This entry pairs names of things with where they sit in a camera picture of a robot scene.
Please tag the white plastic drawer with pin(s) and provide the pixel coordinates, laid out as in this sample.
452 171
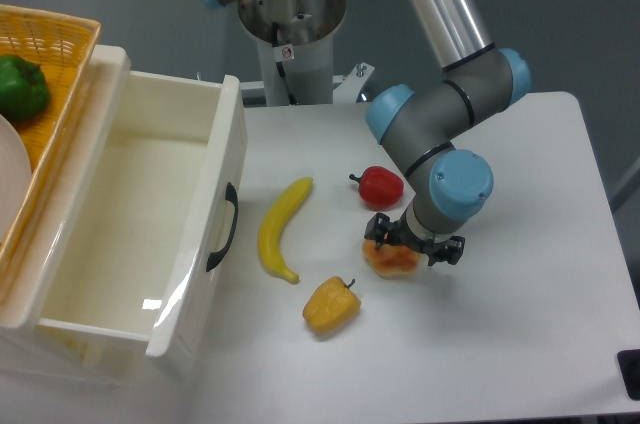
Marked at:
133 275

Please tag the metal mounting bracket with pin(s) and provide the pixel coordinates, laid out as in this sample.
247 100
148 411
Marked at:
353 87

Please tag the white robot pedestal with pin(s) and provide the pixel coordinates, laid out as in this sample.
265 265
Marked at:
295 46

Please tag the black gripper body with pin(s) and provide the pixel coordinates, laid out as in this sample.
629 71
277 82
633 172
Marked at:
417 238

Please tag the green bell pepper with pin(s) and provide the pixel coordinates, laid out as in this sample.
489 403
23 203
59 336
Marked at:
24 90

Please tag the round knotted bread roll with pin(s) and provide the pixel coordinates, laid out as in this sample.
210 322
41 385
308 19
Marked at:
390 261

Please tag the yellow bell pepper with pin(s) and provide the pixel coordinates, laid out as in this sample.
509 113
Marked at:
331 305

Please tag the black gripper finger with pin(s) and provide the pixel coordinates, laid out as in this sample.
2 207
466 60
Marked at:
381 230
449 251

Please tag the yellow woven basket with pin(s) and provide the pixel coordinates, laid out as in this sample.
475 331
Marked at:
61 45

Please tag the red bell pepper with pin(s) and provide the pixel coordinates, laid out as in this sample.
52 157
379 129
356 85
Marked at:
378 187

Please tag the white plate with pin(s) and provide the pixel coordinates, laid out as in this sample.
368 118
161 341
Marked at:
15 175

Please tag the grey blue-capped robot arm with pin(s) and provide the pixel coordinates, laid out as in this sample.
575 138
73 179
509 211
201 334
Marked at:
417 130

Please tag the black drawer handle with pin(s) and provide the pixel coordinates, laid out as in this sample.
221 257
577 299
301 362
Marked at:
227 231

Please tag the white drawer cabinet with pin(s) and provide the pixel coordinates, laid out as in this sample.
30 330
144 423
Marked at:
24 346

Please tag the yellow banana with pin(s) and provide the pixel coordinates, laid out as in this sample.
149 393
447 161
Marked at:
273 225

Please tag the black object at table edge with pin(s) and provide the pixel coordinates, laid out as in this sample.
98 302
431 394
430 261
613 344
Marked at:
629 365

